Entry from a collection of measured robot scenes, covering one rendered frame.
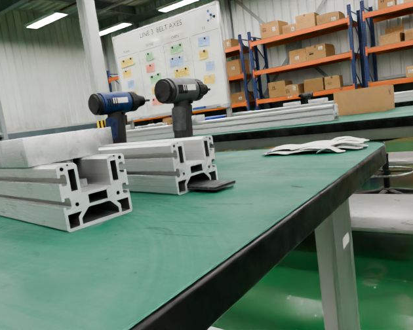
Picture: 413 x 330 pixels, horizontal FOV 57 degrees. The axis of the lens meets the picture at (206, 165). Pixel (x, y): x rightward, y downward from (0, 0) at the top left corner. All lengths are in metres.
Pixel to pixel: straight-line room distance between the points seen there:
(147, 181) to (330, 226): 0.41
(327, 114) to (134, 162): 1.52
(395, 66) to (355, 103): 8.53
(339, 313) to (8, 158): 0.74
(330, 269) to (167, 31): 3.62
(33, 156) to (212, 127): 1.89
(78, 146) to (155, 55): 3.78
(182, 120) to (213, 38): 2.99
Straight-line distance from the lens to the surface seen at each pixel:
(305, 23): 10.65
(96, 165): 0.56
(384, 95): 2.45
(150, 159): 0.65
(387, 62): 11.03
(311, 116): 2.11
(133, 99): 1.11
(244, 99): 11.41
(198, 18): 4.01
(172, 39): 4.19
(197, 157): 0.67
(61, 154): 0.58
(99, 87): 9.34
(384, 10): 10.04
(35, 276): 0.39
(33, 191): 0.58
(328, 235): 0.86
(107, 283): 0.33
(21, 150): 0.57
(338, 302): 0.94
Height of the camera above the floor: 0.90
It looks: 8 degrees down
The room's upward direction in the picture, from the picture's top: 8 degrees counter-clockwise
